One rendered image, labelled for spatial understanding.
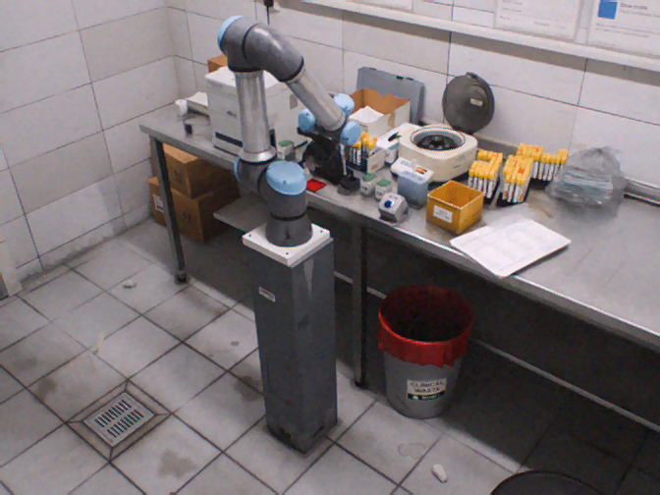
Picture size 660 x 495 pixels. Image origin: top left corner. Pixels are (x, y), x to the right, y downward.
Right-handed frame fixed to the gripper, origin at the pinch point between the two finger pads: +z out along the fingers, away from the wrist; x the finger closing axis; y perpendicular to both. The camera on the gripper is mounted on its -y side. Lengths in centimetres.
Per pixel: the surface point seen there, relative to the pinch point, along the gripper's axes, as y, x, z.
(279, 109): -23.2, 7.4, -2.9
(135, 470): 38, -90, 85
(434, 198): 46, 1, -32
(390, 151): 17.3, 25.0, -11.5
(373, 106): -8, 53, 1
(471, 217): 58, 7, -32
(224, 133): -34.7, -4.5, 16.0
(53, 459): 14, -106, 99
